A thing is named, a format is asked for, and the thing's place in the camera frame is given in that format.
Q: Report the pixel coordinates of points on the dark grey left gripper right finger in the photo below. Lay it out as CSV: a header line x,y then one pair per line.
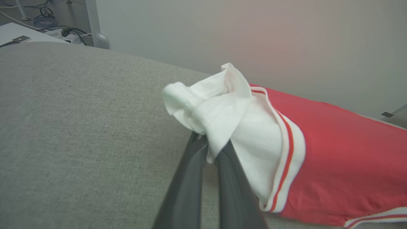
x,y
237,197

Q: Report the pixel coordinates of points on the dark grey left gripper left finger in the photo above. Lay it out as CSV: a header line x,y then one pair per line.
x,y
184,197

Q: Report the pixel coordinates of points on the red basketball jersey number 23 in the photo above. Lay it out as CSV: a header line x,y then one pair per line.
x,y
334,159

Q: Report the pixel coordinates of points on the white partition panel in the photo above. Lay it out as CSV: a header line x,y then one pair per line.
x,y
254,38

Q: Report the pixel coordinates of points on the grey partition foot black tape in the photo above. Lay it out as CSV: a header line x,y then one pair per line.
x,y
391,113

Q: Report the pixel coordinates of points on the white metal stand leg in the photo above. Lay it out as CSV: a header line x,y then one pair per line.
x,y
95,25

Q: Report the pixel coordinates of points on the white power strip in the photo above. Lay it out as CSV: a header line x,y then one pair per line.
x,y
71,38

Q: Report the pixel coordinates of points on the thin metal desk leg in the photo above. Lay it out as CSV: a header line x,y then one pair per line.
x,y
21,9

